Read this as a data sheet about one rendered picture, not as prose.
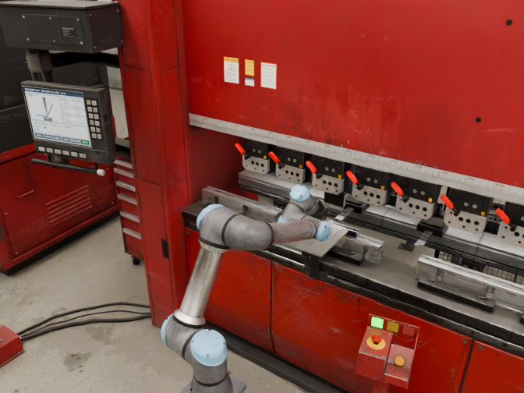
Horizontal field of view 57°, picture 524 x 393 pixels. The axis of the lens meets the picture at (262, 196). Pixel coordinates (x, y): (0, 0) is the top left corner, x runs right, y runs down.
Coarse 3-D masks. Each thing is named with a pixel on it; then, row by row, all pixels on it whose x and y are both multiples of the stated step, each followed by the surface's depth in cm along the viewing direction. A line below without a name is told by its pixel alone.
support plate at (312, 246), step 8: (344, 232) 222; (304, 240) 216; (312, 240) 216; (328, 240) 216; (336, 240) 216; (296, 248) 211; (304, 248) 210; (312, 248) 210; (320, 248) 210; (328, 248) 210; (320, 256) 205
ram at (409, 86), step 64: (192, 0) 224; (256, 0) 205; (320, 0) 189; (384, 0) 175; (448, 0) 163; (512, 0) 153; (192, 64) 239; (256, 64) 217; (320, 64) 199; (384, 64) 184; (448, 64) 170; (512, 64) 159; (256, 128) 231; (320, 128) 210; (384, 128) 193; (448, 128) 179; (512, 128) 166
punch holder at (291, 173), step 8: (280, 152) 228; (288, 152) 225; (296, 152) 222; (304, 152) 220; (280, 160) 229; (288, 160) 226; (296, 160) 223; (304, 160) 222; (288, 168) 228; (296, 168) 225; (304, 168) 225; (280, 176) 232; (288, 176) 229; (296, 176) 227; (304, 176) 226
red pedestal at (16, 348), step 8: (0, 328) 291; (8, 328) 291; (0, 336) 285; (8, 336) 285; (16, 336) 285; (0, 344) 279; (8, 344) 281; (16, 344) 285; (0, 352) 278; (8, 352) 282; (16, 352) 287; (0, 360) 279; (8, 360) 282
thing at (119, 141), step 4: (116, 140) 270; (120, 140) 270; (124, 140) 270; (128, 140) 270; (116, 144) 266; (120, 144) 265; (124, 144) 265; (128, 144) 265; (116, 148) 277; (120, 148) 277; (124, 148) 275; (128, 148) 273; (116, 152) 271; (120, 152) 271; (124, 152) 271; (128, 152) 271; (124, 156) 266; (128, 156) 266
